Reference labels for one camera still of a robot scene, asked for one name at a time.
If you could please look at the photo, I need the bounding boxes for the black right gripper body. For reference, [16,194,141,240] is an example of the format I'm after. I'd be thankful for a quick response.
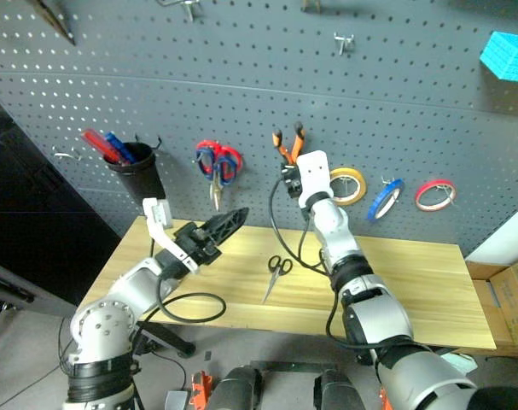
[282,172,304,200]

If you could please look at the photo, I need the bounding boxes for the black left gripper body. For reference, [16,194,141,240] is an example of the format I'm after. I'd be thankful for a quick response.
[172,221,224,268]

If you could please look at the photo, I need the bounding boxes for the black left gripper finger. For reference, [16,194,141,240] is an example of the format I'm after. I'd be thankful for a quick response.
[197,207,249,238]
[203,209,250,252]

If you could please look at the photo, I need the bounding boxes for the orange handled pliers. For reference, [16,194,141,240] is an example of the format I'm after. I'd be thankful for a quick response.
[271,120,307,167]

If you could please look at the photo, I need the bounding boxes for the yellow tape roll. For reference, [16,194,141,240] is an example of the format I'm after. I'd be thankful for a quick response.
[329,167,368,208]

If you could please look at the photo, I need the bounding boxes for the grey perforated pegboard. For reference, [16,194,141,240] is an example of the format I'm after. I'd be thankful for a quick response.
[0,0,518,259]

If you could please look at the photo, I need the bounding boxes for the blue tape roll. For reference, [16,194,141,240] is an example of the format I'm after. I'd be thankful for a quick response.
[366,178,405,223]

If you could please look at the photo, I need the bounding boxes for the black pegboard hook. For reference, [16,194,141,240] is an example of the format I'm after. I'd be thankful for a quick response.
[133,134,165,151]

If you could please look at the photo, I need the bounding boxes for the red tape roll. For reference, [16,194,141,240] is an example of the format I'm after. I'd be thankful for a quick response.
[414,179,457,213]

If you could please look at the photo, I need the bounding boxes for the black cup holder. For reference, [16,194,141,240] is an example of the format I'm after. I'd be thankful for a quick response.
[103,142,167,207]

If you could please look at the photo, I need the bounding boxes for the black table leg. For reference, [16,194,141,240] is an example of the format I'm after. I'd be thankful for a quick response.
[134,321,197,360]

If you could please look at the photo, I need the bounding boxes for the orange device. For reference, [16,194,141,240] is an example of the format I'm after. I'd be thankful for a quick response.
[190,370,213,410]

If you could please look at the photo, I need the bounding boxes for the dark rounded shape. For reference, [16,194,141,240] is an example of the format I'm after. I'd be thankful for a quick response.
[312,368,367,410]
[206,366,265,410]

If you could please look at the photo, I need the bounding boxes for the black cabinet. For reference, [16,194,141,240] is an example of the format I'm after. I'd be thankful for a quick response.
[0,87,124,319]

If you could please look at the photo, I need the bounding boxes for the brown cardboard box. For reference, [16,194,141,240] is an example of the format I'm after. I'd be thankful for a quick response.
[464,254,518,359]

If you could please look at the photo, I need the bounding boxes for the black long nose pliers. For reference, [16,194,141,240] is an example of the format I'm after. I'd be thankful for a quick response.
[26,0,78,47]

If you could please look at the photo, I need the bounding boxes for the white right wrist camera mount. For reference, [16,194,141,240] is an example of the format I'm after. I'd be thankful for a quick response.
[296,149,335,210]

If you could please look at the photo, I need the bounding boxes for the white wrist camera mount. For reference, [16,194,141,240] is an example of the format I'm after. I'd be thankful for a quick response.
[142,197,200,274]
[296,149,335,210]

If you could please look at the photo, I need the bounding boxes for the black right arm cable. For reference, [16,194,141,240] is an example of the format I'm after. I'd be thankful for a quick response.
[268,176,413,354]

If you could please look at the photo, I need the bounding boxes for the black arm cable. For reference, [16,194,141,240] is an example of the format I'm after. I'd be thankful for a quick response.
[268,176,413,354]
[134,272,228,332]

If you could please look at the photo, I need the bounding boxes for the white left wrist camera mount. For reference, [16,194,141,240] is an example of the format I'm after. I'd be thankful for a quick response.
[142,197,200,274]

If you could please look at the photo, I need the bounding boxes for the blue handled scissors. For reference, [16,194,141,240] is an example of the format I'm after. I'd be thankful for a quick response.
[195,147,238,202]

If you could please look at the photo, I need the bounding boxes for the red handled scissors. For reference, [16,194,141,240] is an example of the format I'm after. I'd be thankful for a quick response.
[195,139,244,213]

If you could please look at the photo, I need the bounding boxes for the black handled scissors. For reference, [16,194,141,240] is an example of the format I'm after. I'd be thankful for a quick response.
[261,255,294,306]

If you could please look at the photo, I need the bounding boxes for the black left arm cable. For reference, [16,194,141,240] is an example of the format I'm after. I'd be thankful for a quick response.
[134,272,228,332]

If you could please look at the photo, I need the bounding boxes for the blue handled screwdriver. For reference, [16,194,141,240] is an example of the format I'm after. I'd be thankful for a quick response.
[104,132,137,166]

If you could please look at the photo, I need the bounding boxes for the red handled screwdriver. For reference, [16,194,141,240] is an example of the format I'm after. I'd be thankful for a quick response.
[80,128,124,167]

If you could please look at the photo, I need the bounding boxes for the grey metal bracket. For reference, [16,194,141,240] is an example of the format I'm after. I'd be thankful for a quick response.
[248,360,339,373]

